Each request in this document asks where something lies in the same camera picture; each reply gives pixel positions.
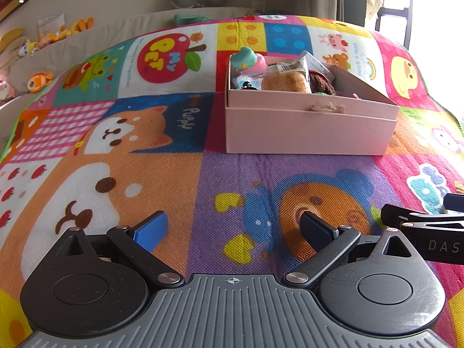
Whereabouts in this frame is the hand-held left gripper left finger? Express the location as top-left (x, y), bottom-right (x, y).
top-left (34, 210), bottom-right (185, 289)

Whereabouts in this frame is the green cloth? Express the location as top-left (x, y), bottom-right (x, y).
top-left (174, 13), bottom-right (215, 25)

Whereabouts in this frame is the bread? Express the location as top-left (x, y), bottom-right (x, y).
top-left (261, 58), bottom-right (313, 94)

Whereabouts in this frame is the white paper card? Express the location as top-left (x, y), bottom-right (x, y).
top-left (37, 13), bottom-right (66, 33)

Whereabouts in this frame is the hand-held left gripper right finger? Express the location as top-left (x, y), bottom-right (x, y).
top-left (284, 211), bottom-right (432, 289)

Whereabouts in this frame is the blue packet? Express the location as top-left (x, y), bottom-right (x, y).
top-left (232, 73), bottom-right (262, 90)

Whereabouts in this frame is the colourful printed blanket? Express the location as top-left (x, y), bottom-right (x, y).
top-left (0, 14), bottom-right (464, 348)

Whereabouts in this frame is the row of plush toys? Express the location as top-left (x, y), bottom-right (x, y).
top-left (0, 16), bottom-right (95, 102)

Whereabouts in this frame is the hanging yellow cloth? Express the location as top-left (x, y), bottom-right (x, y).
top-left (366, 0), bottom-right (383, 27)

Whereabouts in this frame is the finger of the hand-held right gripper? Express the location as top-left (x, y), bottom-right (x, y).
top-left (380, 203), bottom-right (464, 231)
top-left (444, 193), bottom-right (464, 211)

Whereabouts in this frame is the pink cardboard box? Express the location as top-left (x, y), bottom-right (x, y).
top-left (224, 51), bottom-right (400, 156)

